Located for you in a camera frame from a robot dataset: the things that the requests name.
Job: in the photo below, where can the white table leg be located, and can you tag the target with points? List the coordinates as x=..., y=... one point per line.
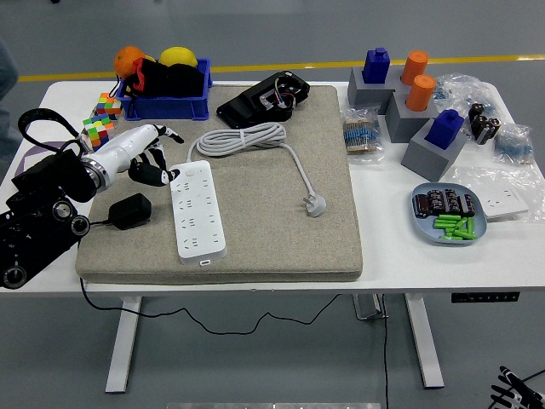
x=421, y=336
x=123, y=341

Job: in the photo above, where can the white wall socket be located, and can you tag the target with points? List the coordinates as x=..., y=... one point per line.
x=502, y=204

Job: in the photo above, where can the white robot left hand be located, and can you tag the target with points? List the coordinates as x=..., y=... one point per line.
x=127, y=145

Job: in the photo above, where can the white power strip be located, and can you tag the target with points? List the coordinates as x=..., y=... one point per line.
x=198, y=213

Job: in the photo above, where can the grey block holder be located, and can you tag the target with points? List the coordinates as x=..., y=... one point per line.
x=366, y=96
x=402, y=125
x=426, y=162

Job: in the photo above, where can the white wall switch panel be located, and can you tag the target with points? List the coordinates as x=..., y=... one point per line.
x=40, y=153

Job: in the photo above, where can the plain black cloth pouch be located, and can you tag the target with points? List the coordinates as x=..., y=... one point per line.
x=185, y=81

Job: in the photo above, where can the black plug adapter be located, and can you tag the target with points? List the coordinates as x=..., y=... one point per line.
x=130, y=211

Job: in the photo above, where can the dark brown capacitor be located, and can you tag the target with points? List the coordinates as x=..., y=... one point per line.
x=452, y=200
x=436, y=200
x=468, y=205
x=421, y=205

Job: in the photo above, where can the bag of black capacitors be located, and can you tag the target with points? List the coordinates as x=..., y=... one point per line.
x=483, y=125

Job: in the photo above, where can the yellow lemon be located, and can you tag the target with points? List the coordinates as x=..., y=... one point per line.
x=176, y=55

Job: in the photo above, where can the orange cylinder peg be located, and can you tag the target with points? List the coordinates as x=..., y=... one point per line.
x=420, y=93
x=414, y=68

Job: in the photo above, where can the black pouch with red trim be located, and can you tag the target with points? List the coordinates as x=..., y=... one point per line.
x=149, y=78

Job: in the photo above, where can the large clear plastic bag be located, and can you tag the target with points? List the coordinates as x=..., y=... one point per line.
x=472, y=176

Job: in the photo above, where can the clear bag of resistors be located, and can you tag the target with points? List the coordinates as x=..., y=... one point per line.
x=362, y=134

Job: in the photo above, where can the orange fruit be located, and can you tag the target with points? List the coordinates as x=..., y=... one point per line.
x=127, y=59

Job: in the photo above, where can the beige fabric mat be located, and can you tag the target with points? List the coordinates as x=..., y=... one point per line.
x=264, y=238

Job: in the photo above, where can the blue-grey plate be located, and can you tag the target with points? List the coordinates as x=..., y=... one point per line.
x=421, y=230

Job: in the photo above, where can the twisted colourful puzzle cube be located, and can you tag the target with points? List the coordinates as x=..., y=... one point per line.
x=97, y=128

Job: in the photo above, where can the clear bag of blue parts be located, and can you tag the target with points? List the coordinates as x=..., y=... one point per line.
x=513, y=147
x=460, y=91

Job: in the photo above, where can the metal bracket under table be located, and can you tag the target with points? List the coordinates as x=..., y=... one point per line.
x=366, y=307

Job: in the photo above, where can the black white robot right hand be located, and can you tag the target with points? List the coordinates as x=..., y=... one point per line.
x=513, y=377

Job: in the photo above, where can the green battery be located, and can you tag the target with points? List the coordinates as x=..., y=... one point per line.
x=444, y=226
x=471, y=226
x=461, y=223
x=449, y=217
x=445, y=222
x=452, y=238
x=465, y=234
x=449, y=232

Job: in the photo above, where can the small colourful puzzle cube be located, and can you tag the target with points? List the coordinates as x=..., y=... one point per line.
x=107, y=104

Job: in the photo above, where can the blue plastic bin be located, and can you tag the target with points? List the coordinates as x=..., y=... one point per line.
x=170, y=108

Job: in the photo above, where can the black table control panel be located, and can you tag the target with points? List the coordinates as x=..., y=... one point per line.
x=485, y=297

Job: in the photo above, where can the blue square peg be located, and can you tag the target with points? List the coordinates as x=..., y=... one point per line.
x=444, y=130
x=376, y=66

